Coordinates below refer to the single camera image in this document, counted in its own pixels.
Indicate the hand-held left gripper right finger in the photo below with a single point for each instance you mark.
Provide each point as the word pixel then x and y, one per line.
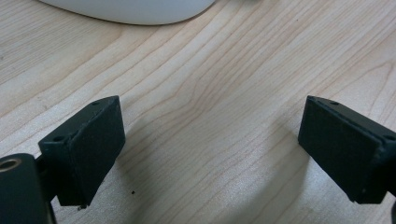
pixel 345 149

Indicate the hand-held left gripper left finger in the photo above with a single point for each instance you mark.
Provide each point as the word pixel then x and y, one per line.
pixel 90 149

